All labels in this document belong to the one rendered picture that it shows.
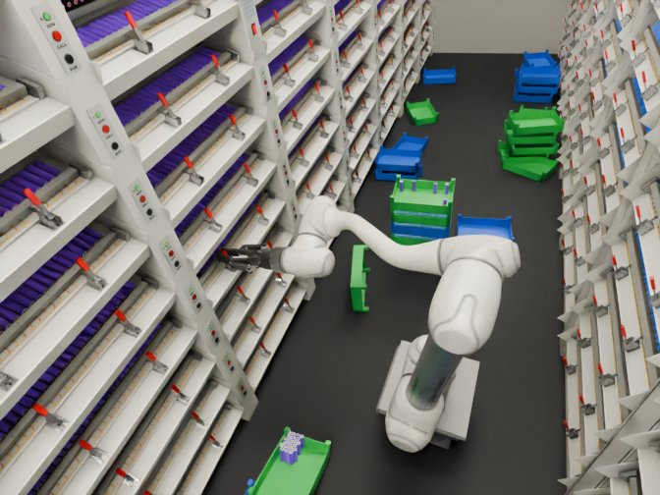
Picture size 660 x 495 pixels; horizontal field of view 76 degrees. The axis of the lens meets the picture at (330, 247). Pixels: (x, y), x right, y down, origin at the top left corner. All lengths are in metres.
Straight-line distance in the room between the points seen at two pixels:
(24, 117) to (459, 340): 0.97
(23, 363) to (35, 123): 0.49
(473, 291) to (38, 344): 0.94
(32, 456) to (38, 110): 0.74
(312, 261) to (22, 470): 0.86
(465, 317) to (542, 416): 1.17
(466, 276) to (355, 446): 1.11
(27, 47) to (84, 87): 0.11
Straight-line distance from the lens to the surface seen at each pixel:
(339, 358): 2.10
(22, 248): 1.04
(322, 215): 1.38
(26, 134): 0.99
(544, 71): 4.29
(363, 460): 1.89
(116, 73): 1.15
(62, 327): 1.13
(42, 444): 1.23
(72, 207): 1.09
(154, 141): 1.23
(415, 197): 2.27
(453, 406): 1.74
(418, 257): 1.14
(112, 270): 1.19
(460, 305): 0.94
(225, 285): 1.57
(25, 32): 1.02
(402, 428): 1.44
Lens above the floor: 1.78
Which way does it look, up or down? 43 degrees down
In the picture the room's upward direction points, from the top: 9 degrees counter-clockwise
